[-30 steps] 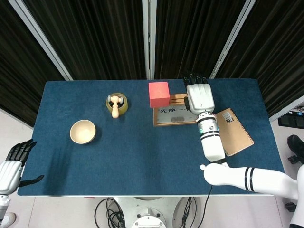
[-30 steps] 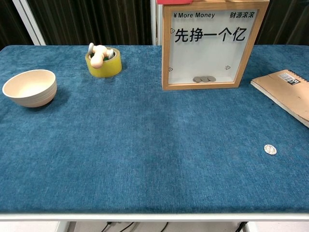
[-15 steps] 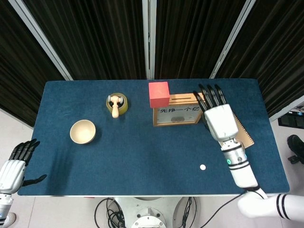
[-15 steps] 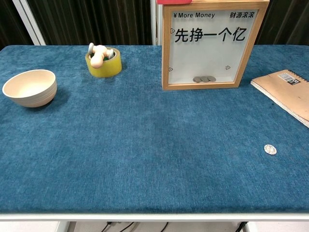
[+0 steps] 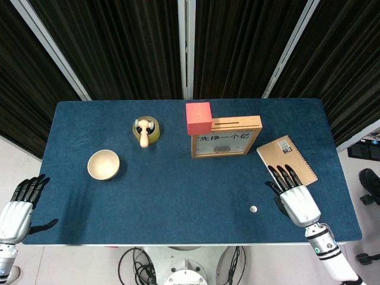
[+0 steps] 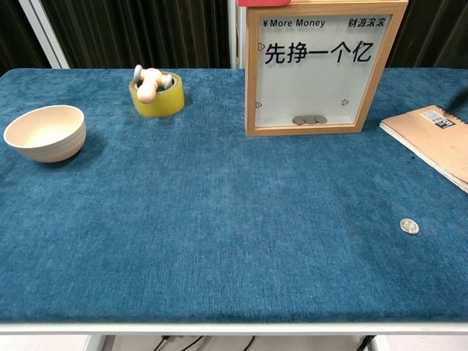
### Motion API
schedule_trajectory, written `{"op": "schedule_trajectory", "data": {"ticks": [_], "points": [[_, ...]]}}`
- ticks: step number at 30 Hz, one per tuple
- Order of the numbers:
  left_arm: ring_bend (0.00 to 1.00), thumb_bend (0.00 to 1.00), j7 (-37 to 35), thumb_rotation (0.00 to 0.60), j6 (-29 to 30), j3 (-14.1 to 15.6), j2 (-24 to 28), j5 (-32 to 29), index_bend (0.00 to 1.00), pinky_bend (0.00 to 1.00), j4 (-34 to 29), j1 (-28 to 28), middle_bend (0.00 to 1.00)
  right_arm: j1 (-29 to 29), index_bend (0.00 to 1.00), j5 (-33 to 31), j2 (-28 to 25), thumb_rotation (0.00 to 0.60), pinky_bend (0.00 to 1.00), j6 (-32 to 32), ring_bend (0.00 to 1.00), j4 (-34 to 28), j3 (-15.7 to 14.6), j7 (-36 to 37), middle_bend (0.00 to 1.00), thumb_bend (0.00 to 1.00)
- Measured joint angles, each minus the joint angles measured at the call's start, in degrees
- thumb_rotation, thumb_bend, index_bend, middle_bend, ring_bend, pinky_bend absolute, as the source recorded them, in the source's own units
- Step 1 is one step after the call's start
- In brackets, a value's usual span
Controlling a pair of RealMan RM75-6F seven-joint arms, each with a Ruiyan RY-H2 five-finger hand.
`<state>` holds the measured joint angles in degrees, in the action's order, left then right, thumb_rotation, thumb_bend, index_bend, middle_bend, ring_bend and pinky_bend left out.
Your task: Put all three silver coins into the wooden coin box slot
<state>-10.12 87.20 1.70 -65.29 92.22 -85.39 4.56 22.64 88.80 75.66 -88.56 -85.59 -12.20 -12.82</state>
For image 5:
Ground brown spiral notebook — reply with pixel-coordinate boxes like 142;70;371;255
256;135;318;186

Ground wooden frame money box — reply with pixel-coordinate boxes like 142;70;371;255
191;115;264;159

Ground yellow tape roll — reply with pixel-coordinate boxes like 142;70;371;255
132;115;162;145

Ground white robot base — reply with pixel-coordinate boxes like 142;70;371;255
142;245;229;285

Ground black cable bundle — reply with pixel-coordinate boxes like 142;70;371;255
118;246;157;285
227;245;249;285

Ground blue fabric tablecloth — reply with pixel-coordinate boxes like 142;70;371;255
21;98;363;246

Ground red cube block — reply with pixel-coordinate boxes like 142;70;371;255
185;102;213;136

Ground white table frame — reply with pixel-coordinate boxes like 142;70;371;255
22;242;348;248

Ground cream bowl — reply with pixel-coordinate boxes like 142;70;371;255
87;150;121;181

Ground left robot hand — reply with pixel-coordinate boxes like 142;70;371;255
0;174;59;244

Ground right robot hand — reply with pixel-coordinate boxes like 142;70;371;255
265;164;321;228

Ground dark electronics box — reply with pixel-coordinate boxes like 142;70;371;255
347;139;380;161

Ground white partition post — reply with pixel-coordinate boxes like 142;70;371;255
10;0;91;101
177;0;196;99
262;0;322;99
337;127;380;153

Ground dark pleated curtain panel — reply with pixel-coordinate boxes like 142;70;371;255
28;0;182;100
193;0;309;99
0;0;84;161
268;0;380;148

